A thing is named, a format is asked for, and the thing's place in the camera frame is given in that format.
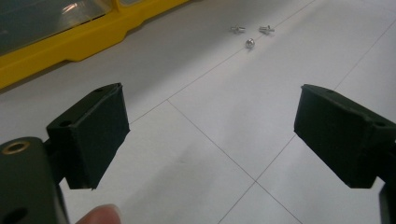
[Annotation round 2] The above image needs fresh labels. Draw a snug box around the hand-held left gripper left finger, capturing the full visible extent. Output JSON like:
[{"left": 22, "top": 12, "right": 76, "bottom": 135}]
[{"left": 46, "top": 81, "right": 131, "bottom": 190}]

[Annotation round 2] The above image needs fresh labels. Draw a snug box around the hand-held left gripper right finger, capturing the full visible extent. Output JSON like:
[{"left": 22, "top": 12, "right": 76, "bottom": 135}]
[{"left": 293, "top": 83, "right": 396, "bottom": 189}]

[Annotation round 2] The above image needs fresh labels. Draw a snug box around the yellow black organizer cabinet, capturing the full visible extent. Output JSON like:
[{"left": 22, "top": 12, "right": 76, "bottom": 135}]
[{"left": 0, "top": 0, "right": 191, "bottom": 91}]

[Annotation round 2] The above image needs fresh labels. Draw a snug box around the set of clear drawers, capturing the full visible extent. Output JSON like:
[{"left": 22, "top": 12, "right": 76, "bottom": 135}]
[{"left": 0, "top": 0, "right": 143, "bottom": 58}]

